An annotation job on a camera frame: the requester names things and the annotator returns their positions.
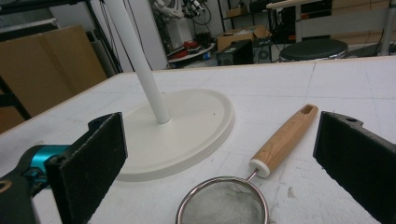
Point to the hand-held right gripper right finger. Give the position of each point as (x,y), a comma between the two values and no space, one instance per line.
(358,161)

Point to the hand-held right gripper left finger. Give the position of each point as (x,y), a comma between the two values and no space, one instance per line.
(90,168)

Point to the white round base stand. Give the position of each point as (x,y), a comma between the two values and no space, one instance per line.
(174,130)

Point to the brown cardboard sheet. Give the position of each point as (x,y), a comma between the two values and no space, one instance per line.
(43,71)

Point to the black round stool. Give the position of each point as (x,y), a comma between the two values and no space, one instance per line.
(313,49)

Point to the white desk with metal legs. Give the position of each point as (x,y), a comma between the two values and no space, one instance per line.
(330,18)

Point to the black computer case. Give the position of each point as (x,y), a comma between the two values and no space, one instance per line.
(235,53)

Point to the open cardboard box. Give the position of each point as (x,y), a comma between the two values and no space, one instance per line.
(239,35)

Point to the white robot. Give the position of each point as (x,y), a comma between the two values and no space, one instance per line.
(174,11)

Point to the black metal frame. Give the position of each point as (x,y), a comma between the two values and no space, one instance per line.
(12,98)

